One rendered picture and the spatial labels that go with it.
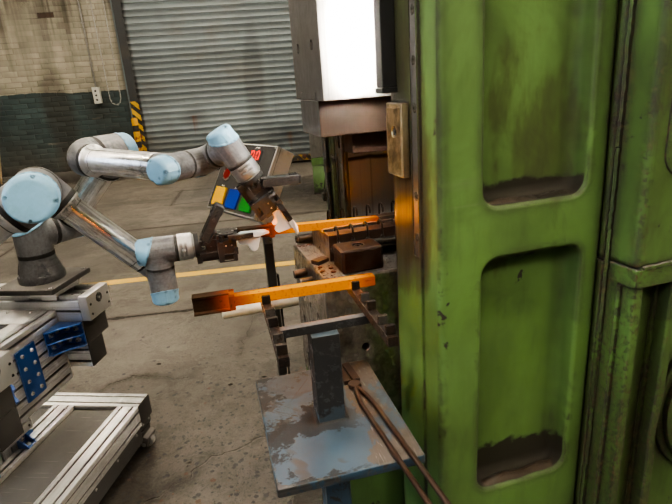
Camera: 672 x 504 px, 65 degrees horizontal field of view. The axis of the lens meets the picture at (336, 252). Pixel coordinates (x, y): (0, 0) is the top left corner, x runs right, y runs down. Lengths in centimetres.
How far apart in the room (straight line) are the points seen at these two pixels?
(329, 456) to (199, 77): 872
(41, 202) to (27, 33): 886
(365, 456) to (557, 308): 66
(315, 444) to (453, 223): 55
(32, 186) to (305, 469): 89
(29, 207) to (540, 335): 131
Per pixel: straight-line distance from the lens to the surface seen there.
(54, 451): 227
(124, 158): 154
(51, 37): 1010
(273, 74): 948
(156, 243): 149
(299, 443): 118
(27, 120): 1030
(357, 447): 115
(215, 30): 954
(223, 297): 121
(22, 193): 142
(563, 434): 166
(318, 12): 140
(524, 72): 129
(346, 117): 146
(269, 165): 193
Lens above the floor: 142
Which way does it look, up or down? 19 degrees down
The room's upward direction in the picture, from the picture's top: 4 degrees counter-clockwise
